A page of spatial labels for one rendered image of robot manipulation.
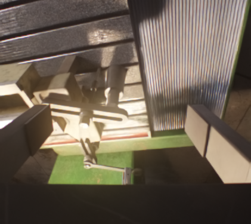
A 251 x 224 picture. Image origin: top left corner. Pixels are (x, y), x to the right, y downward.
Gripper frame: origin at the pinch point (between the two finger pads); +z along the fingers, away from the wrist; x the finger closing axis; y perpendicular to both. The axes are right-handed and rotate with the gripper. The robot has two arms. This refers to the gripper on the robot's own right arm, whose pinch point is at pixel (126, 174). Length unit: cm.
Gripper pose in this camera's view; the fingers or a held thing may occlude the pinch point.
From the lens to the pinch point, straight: 83.8
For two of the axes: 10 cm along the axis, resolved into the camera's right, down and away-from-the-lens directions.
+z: 0.4, -6.7, 7.4
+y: 9.7, 2.0, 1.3
